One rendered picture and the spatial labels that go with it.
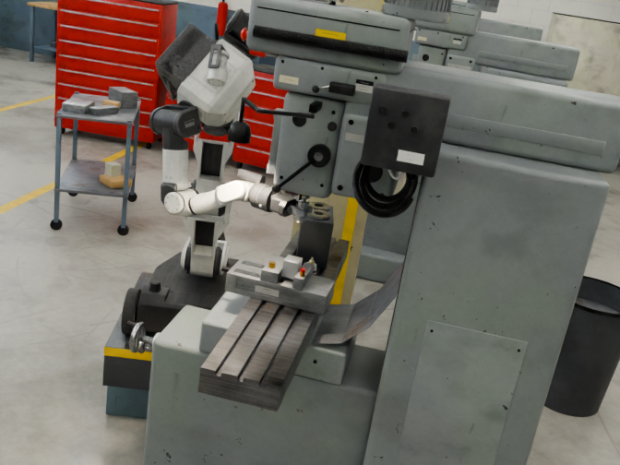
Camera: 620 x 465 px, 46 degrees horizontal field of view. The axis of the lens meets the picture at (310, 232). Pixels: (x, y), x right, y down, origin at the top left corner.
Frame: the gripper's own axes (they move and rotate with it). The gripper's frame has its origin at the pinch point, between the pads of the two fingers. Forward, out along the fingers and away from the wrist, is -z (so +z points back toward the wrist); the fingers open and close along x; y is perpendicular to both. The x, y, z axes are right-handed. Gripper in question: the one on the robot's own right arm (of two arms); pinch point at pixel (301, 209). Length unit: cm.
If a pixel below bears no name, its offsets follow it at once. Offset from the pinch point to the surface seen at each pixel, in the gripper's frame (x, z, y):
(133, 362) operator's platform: 5, 69, 90
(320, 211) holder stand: 35.9, 10.0, 11.8
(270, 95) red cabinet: 391, 251, 47
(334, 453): -7, -31, 78
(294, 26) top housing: -15, 4, -58
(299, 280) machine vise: -6.9, -7.1, 21.5
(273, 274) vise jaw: -9.3, 1.6, 21.5
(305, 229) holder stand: 26.4, 10.2, 16.8
